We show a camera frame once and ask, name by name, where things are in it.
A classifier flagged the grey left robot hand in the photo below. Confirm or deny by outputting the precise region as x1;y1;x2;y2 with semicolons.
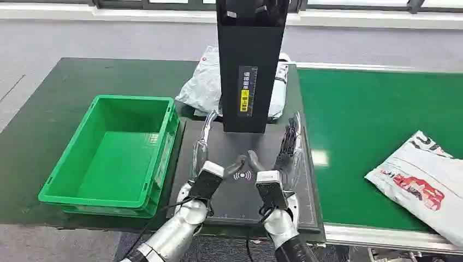
189;110;248;182

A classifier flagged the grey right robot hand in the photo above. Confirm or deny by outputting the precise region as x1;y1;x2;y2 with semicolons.
247;117;302;182

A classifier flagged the plain grey parcel bag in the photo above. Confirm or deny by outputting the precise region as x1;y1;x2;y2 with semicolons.
175;46;290;122

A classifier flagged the black and yellow label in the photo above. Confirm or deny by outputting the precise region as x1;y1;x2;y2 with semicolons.
238;65;258;118

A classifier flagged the black scanner column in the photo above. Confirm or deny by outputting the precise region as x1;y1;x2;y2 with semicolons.
216;0;291;134

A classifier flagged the green conveyor belt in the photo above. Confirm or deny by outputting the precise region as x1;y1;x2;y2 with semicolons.
297;68;463;232

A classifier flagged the green plastic crate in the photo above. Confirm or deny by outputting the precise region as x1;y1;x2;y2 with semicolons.
38;94;181;219

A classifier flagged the grey parcel bag, red print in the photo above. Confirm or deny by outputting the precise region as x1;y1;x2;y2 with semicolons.
364;130;463;247

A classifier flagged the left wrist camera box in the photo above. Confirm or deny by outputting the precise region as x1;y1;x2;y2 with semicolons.
188;160;225;203

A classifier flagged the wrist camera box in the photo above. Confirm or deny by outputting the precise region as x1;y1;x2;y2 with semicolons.
188;160;225;203
256;170;290;211

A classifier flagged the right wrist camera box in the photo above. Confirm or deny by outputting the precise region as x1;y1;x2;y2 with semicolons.
256;170;290;211

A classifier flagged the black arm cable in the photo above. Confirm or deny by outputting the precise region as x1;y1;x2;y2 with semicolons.
123;196;198;262

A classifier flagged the silver conveyor frame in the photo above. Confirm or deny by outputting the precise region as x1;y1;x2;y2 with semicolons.
294;62;463;255

